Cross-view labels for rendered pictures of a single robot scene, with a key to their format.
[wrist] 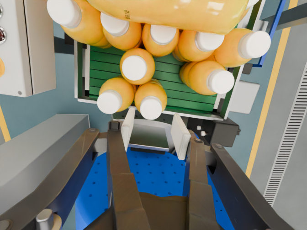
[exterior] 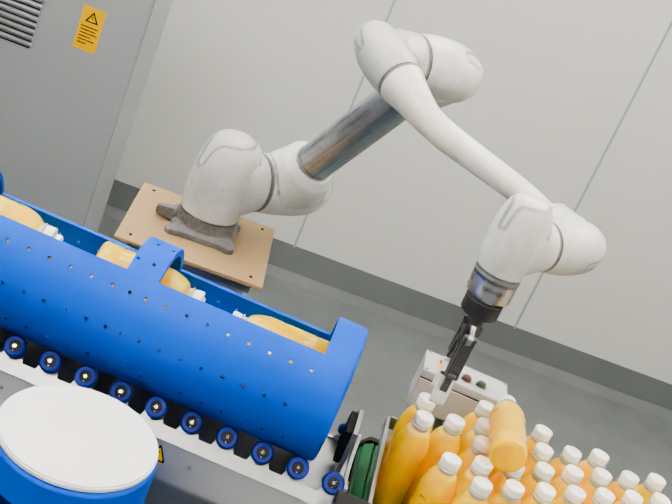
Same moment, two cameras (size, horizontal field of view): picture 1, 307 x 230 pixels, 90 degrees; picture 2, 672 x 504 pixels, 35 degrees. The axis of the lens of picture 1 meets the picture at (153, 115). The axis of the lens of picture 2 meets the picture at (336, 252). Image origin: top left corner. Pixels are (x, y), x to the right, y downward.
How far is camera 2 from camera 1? 2.10 m
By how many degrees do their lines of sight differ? 73
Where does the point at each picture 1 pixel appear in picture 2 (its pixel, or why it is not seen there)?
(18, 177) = not seen: hidden behind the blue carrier
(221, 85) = (450, 457)
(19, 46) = (459, 384)
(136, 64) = (459, 421)
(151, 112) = (422, 415)
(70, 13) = (485, 407)
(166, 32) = (483, 441)
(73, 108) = not seen: outside the picture
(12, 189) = not seen: hidden behind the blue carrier
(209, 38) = (483, 460)
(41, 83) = (423, 388)
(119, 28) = (481, 422)
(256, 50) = (479, 481)
